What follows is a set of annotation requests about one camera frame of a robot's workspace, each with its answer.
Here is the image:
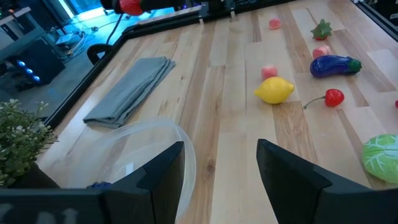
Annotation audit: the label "red toy cherry with stem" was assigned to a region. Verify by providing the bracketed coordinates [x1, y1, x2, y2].
[303, 88, 345, 110]

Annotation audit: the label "black computer blue lights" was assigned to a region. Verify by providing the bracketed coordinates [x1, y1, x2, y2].
[6, 39, 67, 93]

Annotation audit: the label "red toy strawberry long stem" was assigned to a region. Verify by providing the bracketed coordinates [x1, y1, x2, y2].
[310, 19, 333, 41]

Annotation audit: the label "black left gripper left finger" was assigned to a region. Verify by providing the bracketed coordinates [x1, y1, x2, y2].
[102, 141, 186, 224]

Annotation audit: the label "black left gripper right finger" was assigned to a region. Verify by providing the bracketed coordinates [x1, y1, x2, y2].
[256, 139, 374, 224]

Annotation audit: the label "yellow toy lemon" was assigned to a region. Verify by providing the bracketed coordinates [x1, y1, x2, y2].
[254, 77, 295, 105]

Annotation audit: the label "black metal table frame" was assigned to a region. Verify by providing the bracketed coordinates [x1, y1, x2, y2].
[43, 0, 398, 130]

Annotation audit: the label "clear plastic tupperware container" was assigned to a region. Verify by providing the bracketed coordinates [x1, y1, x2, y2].
[67, 116, 197, 220]

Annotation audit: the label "grey folded cloth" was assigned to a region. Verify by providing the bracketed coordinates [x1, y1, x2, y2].
[83, 56, 177, 129]

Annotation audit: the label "green plant in black pot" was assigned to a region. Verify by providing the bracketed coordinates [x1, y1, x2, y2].
[0, 98, 60, 189]

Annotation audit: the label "green toy cabbage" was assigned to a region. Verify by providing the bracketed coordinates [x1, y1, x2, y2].
[362, 134, 398, 184]

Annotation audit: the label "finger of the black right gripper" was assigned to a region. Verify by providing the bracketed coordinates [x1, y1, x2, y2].
[101, 0, 121, 14]
[141, 0, 187, 13]

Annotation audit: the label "purple toy eggplant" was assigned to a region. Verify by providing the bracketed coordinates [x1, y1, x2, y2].
[310, 55, 363, 78]

